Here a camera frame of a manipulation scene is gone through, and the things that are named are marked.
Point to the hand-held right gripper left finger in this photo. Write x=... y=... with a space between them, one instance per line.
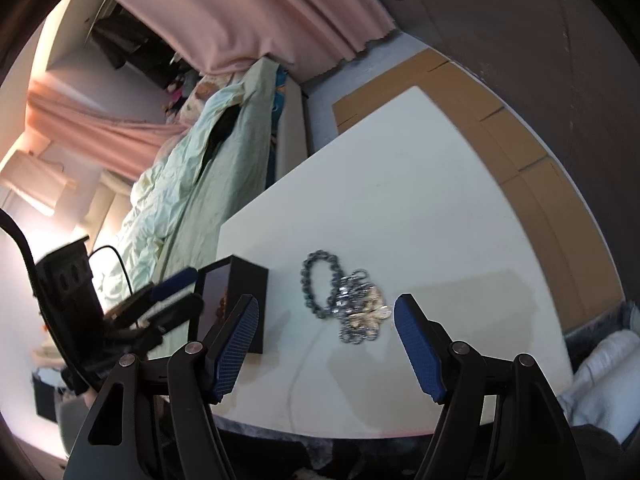
x=235 y=345

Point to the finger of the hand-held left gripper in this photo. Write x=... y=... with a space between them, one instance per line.
x=175 y=311
x=175 y=280

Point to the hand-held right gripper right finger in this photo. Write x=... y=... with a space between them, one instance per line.
x=420 y=350

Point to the black gift box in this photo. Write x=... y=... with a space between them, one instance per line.
x=250 y=280

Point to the light green duvet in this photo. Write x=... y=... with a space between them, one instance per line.
x=150 y=195

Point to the beige headboard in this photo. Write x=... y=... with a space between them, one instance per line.
x=107 y=215

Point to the white low table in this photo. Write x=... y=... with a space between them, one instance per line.
x=425 y=210

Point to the black cloth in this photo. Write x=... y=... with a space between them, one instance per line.
x=222 y=130

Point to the gathered pink curtain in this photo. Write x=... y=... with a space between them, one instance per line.
x=100 y=130

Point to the printed pillow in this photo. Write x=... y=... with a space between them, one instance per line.
x=197 y=100

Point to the white cloth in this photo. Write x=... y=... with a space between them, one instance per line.
x=600 y=385

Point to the blue printed bed sheet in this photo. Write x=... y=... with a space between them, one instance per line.
x=276 y=125

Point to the plush toys pile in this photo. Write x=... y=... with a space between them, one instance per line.
x=177 y=90

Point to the brown cardboard floor covering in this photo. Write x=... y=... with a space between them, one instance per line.
x=550 y=210

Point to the blue denim cloth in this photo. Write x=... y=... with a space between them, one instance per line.
x=610 y=322

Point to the hanging dark clothes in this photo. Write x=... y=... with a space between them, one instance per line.
x=135 y=45

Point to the wide pink curtain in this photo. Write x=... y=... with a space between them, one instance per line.
x=250 y=10

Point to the beige bed frame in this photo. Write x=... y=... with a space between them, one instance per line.
x=292 y=135

